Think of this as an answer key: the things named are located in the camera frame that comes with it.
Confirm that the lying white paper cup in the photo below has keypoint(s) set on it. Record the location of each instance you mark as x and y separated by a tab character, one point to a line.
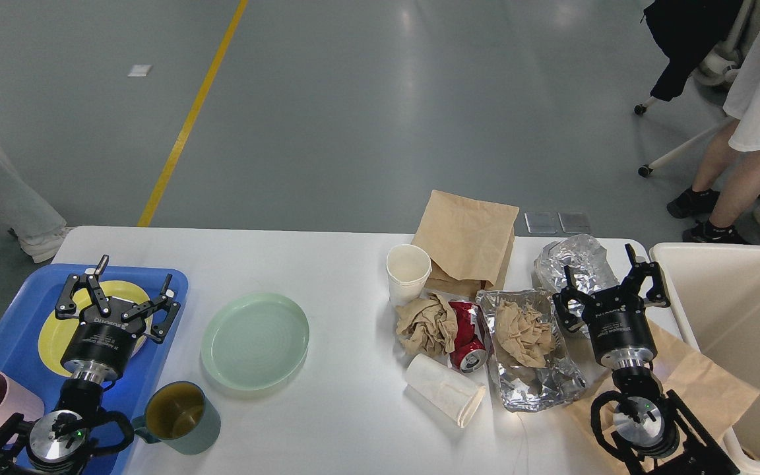
457	396

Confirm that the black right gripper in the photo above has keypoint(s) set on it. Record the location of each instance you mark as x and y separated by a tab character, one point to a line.
620	336

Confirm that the person in white shirt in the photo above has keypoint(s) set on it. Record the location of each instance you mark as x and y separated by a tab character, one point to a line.
728	180

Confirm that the brown paper bag rear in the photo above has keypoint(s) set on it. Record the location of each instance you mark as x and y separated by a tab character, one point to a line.
470	243

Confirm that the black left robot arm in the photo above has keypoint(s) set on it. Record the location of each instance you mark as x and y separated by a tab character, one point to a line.
78	429

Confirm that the metal floor plate right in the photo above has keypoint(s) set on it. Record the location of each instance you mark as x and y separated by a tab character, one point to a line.
574	223

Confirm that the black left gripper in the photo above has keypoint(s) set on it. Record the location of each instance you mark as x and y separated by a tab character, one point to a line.
102	333

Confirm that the upright white paper cup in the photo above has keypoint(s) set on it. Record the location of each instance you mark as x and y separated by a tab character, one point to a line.
408	267

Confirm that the aluminium foil tray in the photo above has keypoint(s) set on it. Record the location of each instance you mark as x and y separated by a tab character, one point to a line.
520	388

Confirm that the metal floor plate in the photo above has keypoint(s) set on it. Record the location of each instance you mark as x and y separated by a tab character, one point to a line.
574	223
544	223

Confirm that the beige plastic bin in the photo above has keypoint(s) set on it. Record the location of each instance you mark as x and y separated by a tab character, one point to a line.
715	293

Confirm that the crumpled brown napkin left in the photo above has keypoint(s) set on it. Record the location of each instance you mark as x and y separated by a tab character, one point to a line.
427	326

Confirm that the brown paper bag front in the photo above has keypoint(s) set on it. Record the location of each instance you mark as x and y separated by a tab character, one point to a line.
716	398

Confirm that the yellow plate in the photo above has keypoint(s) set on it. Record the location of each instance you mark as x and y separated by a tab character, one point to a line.
55	335

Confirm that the crumpled aluminium foil ball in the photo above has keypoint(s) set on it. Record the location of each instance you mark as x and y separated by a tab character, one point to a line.
591	272

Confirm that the blue plastic tray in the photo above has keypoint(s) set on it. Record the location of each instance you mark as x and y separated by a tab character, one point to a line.
34	303

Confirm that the light green plate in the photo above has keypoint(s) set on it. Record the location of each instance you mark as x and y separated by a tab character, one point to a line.
255	342

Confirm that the brown paper bag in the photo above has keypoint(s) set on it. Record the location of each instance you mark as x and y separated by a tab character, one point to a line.
716	398
470	243

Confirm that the crushed red soda can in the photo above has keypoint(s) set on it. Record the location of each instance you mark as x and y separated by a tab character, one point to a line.
469	353

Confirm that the white office chair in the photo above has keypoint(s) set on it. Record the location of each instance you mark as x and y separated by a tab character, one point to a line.
719	68

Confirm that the dark green mug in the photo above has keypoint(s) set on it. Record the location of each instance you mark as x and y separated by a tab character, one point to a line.
180	416

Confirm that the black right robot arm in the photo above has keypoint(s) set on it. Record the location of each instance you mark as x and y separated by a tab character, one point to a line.
638	419

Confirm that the person in grey trousers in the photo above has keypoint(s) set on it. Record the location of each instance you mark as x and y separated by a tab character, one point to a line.
38	227

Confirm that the crumpled brown napkin in foil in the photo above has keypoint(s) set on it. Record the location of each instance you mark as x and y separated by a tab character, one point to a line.
523	335

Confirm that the metal floor plate left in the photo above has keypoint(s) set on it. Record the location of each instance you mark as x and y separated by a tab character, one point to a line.
544	223

